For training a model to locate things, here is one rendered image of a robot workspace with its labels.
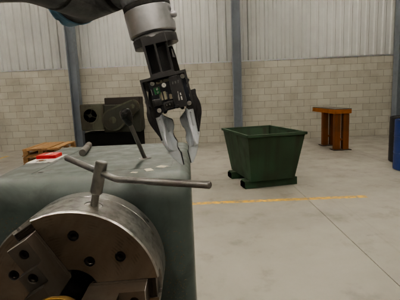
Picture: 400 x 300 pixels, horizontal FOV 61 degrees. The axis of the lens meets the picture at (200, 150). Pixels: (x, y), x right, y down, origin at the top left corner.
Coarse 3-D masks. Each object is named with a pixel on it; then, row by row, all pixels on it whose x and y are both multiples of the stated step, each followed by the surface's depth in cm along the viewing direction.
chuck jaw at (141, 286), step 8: (120, 280) 62; (128, 280) 62; (136, 280) 62; (144, 280) 61; (152, 280) 62; (88, 288) 60; (96, 288) 60; (104, 288) 60; (112, 288) 60; (120, 288) 59; (128, 288) 59; (136, 288) 59; (144, 288) 59; (152, 288) 63; (88, 296) 58; (96, 296) 57; (104, 296) 57; (112, 296) 57; (120, 296) 58; (128, 296) 58; (136, 296) 58; (144, 296) 58; (152, 296) 63
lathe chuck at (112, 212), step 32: (32, 224) 60; (64, 224) 60; (96, 224) 60; (128, 224) 63; (0, 256) 60; (64, 256) 61; (96, 256) 61; (128, 256) 61; (160, 256) 68; (0, 288) 61; (64, 288) 68; (160, 288) 66
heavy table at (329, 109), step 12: (312, 108) 961; (324, 108) 870; (336, 108) 813; (348, 108) 804; (324, 120) 892; (336, 120) 814; (348, 120) 814; (324, 132) 897; (336, 132) 818; (348, 132) 818; (324, 144) 902; (336, 144) 822; (348, 144) 823
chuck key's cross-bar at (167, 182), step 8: (72, 160) 67; (88, 168) 64; (104, 176) 62; (112, 176) 61; (120, 176) 60; (144, 184) 57; (152, 184) 56; (160, 184) 55; (168, 184) 54; (176, 184) 53; (184, 184) 52; (192, 184) 52; (200, 184) 51; (208, 184) 50
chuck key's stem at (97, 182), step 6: (96, 162) 62; (102, 162) 62; (96, 168) 62; (102, 168) 62; (96, 174) 62; (96, 180) 62; (102, 180) 63; (96, 186) 63; (102, 186) 63; (90, 192) 63; (96, 192) 63; (96, 198) 64; (90, 204) 64; (96, 204) 64
